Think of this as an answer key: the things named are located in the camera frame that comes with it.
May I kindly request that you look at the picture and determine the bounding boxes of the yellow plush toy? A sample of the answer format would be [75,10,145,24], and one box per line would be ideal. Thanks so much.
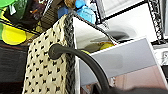
[79,41,116,56]

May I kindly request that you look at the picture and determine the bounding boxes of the blue plush toy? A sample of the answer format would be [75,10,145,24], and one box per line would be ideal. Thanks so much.
[57,0,98,25]

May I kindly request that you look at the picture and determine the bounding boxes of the orange toy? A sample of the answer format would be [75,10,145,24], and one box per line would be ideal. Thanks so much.
[64,0,76,10]

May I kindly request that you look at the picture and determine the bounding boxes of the yellow plastic toy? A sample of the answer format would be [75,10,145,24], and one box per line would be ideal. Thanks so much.
[0,9,38,46]

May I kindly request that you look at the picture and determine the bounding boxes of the large green plastic bowl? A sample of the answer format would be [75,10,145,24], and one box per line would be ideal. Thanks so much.
[0,0,33,24]

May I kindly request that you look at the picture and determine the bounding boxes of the black wire shelf rack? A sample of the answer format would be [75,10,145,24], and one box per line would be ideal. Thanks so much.
[0,0,168,61]

